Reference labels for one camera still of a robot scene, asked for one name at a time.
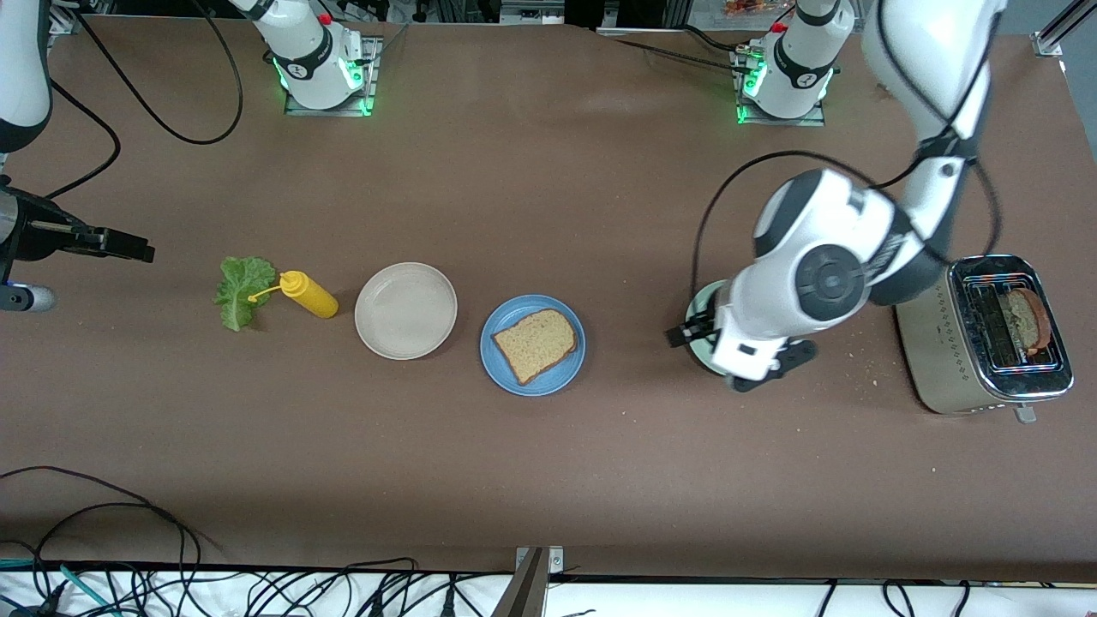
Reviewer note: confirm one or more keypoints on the brown bread slice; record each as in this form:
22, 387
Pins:
1024, 319
536, 345

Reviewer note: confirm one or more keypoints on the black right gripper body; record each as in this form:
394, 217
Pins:
41, 238

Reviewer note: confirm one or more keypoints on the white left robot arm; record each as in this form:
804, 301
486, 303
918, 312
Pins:
823, 240

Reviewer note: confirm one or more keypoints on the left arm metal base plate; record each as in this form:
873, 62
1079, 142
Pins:
780, 122

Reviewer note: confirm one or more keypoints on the green lettuce leaf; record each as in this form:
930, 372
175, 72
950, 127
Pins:
240, 296

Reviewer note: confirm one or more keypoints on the aluminium profile post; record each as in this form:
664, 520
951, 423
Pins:
527, 591

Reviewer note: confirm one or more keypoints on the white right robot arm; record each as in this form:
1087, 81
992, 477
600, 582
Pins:
313, 51

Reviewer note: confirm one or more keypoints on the beige round plate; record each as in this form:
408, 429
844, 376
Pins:
405, 313

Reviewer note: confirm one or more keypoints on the yellow squeeze bottle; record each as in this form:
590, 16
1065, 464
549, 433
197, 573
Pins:
313, 297

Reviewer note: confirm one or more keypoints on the blue round plate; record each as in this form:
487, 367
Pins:
566, 377

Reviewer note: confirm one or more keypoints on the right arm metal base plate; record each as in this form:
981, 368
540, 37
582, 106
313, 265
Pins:
330, 111

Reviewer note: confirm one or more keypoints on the orange snack packet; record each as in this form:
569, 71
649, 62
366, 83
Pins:
754, 7

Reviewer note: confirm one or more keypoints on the silver two-slot toaster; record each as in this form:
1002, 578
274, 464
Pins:
943, 360

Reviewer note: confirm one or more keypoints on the green round plate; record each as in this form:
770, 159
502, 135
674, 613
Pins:
703, 302

